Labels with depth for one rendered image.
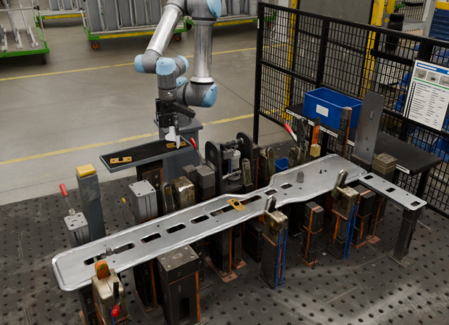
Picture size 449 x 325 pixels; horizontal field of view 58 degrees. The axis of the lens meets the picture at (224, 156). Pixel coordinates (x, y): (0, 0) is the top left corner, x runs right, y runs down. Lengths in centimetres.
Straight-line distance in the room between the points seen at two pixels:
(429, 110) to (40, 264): 191
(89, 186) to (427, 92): 157
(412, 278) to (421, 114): 78
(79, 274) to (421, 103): 167
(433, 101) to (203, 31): 112
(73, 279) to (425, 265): 144
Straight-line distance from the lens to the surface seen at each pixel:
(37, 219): 229
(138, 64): 178
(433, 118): 216
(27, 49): 756
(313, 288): 178
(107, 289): 130
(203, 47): 197
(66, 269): 149
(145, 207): 161
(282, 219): 154
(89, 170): 167
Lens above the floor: 198
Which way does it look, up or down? 29 degrees down
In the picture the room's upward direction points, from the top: straight up
